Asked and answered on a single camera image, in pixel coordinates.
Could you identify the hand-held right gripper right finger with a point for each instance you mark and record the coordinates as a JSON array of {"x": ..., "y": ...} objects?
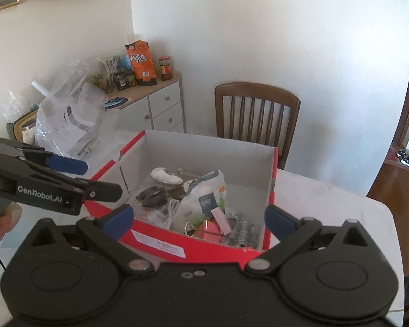
[{"x": 277, "y": 219}]

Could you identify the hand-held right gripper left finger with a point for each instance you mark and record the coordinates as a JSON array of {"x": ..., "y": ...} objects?
[{"x": 117, "y": 218}]

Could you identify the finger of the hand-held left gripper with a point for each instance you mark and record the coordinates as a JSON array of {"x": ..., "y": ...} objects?
[
  {"x": 104, "y": 192},
  {"x": 70, "y": 165}
]

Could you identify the blue and white plastic packet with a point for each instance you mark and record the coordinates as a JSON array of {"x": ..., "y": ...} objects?
[{"x": 194, "y": 201}]

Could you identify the red and white cardboard box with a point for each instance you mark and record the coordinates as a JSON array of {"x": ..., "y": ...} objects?
[{"x": 208, "y": 156}]

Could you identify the white marble desktop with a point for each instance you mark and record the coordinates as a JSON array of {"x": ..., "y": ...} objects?
[{"x": 327, "y": 194}]

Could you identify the person's left hand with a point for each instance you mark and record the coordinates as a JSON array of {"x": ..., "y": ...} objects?
[{"x": 0, "y": 231}]

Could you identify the pink and white small packet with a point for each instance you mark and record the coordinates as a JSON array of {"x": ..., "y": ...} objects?
[{"x": 150, "y": 216}]

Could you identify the dark crumpled wrapper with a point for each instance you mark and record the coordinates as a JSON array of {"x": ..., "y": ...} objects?
[{"x": 151, "y": 197}]

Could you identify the clear plastic bag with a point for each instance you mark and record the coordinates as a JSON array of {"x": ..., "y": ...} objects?
[{"x": 68, "y": 119}]

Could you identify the cream and grey container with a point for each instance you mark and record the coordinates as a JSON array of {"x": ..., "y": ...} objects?
[{"x": 27, "y": 131}]

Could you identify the small pink box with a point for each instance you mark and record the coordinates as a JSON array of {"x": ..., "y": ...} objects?
[{"x": 221, "y": 221}]

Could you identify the white crumpled tissue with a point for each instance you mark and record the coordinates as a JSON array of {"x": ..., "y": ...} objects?
[{"x": 165, "y": 176}]

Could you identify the blue round dish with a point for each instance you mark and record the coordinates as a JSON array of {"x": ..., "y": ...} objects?
[{"x": 116, "y": 103}]

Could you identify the white paper roll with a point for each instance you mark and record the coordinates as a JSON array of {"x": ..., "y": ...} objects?
[{"x": 40, "y": 88}]

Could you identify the small green plant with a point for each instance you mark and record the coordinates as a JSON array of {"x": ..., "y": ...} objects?
[{"x": 100, "y": 81}]

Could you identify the small dark glass bottle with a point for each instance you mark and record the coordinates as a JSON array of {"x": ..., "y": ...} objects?
[
  {"x": 121, "y": 80},
  {"x": 131, "y": 78}
]

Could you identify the white drawer cabinet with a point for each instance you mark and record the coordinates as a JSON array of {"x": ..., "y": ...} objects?
[{"x": 165, "y": 109}]

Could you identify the printed picture packet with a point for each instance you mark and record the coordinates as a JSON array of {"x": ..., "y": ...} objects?
[{"x": 112, "y": 64}]

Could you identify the orange snack bag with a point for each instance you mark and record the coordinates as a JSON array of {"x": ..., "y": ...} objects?
[{"x": 141, "y": 63}]

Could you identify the brown wooden chair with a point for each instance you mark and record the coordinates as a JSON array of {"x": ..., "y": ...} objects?
[{"x": 257, "y": 92}]

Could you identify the red sauce jar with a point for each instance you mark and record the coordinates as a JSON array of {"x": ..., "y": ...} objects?
[{"x": 165, "y": 70}]

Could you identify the black and white sneakers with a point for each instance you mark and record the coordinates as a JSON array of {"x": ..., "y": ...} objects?
[{"x": 405, "y": 158}]

